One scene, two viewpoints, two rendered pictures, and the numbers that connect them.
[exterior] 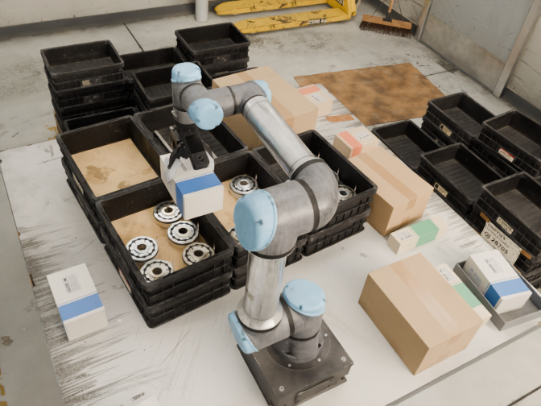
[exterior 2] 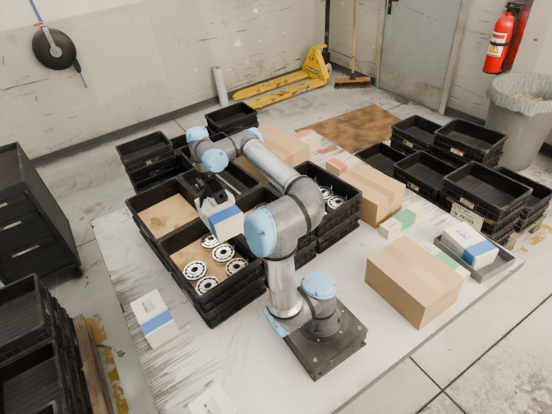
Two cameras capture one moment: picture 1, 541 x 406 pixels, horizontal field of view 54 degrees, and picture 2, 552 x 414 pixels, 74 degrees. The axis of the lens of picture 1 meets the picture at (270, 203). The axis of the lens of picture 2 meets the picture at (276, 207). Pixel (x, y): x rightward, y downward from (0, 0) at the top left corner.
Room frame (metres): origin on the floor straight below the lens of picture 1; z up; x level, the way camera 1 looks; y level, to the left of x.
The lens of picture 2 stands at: (0.10, -0.08, 2.04)
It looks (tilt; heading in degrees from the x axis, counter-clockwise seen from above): 41 degrees down; 5
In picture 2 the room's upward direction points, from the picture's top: 7 degrees counter-clockwise
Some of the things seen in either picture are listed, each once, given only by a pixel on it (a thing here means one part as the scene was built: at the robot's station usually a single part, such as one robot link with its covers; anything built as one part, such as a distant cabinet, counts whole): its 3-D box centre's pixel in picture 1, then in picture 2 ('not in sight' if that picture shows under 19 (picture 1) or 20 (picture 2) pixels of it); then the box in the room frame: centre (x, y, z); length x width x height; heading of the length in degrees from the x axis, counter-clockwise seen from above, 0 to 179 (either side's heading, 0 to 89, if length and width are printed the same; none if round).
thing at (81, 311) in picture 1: (76, 300); (154, 317); (0.94, 0.56, 0.75); 0.20 x 0.12 x 0.09; 36
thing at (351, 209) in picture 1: (311, 180); (312, 197); (1.51, -0.14, 0.87); 0.40 x 0.30 x 0.11; 39
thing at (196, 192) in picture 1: (191, 182); (219, 214); (1.17, 0.24, 1.09); 0.20 x 0.12 x 0.09; 33
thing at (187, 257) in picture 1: (198, 254); (236, 267); (1.09, 0.21, 0.86); 0.10 x 0.10 x 0.01
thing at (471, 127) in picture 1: (458, 136); (418, 146); (2.75, -1.10, 0.31); 0.40 x 0.30 x 0.34; 33
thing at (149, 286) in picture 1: (163, 227); (207, 251); (1.13, 0.33, 0.92); 0.40 x 0.30 x 0.02; 39
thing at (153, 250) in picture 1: (142, 248); (195, 270); (1.08, 0.39, 0.86); 0.10 x 0.10 x 0.01
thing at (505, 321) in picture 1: (499, 288); (472, 250); (1.22, -0.84, 0.73); 0.27 x 0.20 x 0.05; 27
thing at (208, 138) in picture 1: (189, 144); (220, 188); (1.63, 0.34, 0.87); 0.40 x 0.30 x 0.11; 39
